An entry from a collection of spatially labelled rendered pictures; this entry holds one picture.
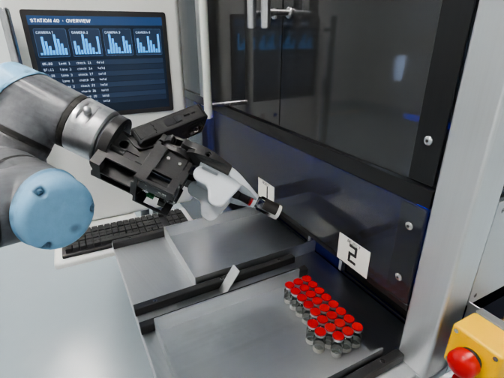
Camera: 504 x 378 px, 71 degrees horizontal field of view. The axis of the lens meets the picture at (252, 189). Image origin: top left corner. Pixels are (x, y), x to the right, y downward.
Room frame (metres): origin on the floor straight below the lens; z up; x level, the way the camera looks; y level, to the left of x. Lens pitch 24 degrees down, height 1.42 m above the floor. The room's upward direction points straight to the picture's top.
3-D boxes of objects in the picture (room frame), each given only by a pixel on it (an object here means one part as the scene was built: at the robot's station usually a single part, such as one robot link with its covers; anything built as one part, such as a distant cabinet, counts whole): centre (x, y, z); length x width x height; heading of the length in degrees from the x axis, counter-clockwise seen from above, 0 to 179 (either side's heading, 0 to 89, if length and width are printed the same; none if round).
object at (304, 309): (0.54, -0.12, 0.90); 0.18 x 0.02 x 0.05; 28
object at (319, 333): (0.48, -0.12, 0.90); 0.02 x 0.02 x 0.05
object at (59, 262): (1.08, 0.44, 0.79); 0.45 x 0.28 x 0.03; 117
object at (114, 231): (1.03, 0.41, 0.82); 0.40 x 0.14 x 0.02; 117
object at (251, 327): (0.49, -0.02, 0.90); 0.34 x 0.26 x 0.04; 118
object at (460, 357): (0.36, -0.30, 0.99); 0.04 x 0.04 x 0.04; 28
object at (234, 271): (0.62, 0.10, 0.91); 0.14 x 0.03 x 0.06; 119
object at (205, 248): (0.85, 0.04, 0.90); 0.34 x 0.26 x 0.04; 118
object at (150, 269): (0.66, 0.02, 0.87); 0.70 x 0.48 x 0.02; 28
